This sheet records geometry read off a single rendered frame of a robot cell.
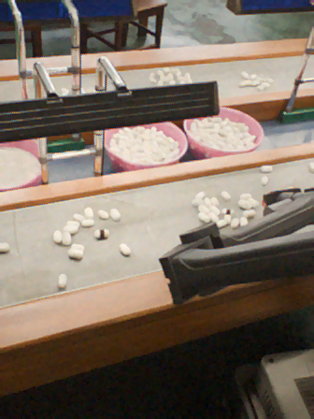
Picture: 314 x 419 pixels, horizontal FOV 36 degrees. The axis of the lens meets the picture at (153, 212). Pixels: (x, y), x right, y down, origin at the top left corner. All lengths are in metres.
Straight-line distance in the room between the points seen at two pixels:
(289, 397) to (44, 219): 0.78
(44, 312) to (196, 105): 0.57
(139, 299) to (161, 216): 0.31
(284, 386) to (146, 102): 0.81
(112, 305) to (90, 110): 0.42
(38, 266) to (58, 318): 0.18
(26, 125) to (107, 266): 0.38
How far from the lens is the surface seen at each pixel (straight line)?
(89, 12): 1.57
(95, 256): 1.20
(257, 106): 1.87
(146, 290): 1.11
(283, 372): 1.41
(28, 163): 1.48
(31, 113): 1.03
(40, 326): 1.05
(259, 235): 0.89
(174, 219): 1.31
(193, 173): 1.44
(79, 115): 1.05
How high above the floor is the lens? 1.63
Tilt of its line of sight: 43 degrees down
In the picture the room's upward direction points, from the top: 8 degrees clockwise
